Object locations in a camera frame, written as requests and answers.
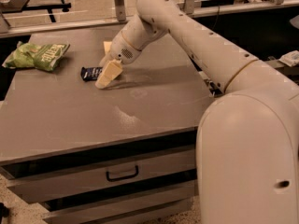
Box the blue rxbar blueberry wrapper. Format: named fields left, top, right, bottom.
left=80, top=67, right=102, bottom=81

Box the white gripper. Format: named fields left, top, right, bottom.
left=95, top=31, right=141, bottom=89

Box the black drawer handle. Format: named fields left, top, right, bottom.
left=106, top=165, right=139, bottom=182

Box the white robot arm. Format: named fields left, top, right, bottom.
left=96, top=0, right=299, bottom=224

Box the green jalapeno chip bag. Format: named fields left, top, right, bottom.
left=2, top=42, right=70, bottom=72

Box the yellow sponge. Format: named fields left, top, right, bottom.
left=103, top=41, right=112, bottom=54

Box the grey drawer cabinet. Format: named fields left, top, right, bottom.
left=0, top=27, right=212, bottom=224

